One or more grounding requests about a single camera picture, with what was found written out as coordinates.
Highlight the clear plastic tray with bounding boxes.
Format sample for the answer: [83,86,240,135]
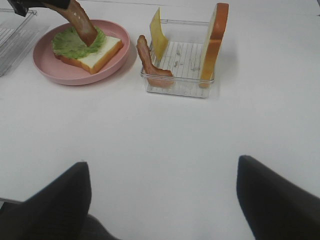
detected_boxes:
[140,19,214,99]
[0,8,39,77]

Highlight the left clear plastic tray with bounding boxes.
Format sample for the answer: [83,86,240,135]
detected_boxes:
[0,8,39,77]

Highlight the yellow cheese slice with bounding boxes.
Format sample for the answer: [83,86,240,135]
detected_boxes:
[149,8,169,61]

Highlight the bread slice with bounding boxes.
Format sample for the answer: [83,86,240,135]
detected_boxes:
[54,36,124,75]
[199,2,229,88]

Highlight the right clear plastic tray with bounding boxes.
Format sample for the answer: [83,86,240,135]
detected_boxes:
[140,19,214,99]

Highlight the green lettuce leaf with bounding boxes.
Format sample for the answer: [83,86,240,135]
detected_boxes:
[51,26,106,59]

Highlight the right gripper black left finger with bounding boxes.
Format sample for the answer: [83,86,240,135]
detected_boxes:
[0,162,115,240]

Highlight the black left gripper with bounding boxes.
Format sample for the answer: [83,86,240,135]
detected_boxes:
[7,0,70,17]

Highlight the bacon strip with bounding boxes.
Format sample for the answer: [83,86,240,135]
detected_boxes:
[136,35,174,88]
[57,0,98,47]

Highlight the pink round plate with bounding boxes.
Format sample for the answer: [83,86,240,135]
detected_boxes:
[33,19,130,86]

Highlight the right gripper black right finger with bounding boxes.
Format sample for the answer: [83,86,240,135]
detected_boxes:
[236,155,320,240]

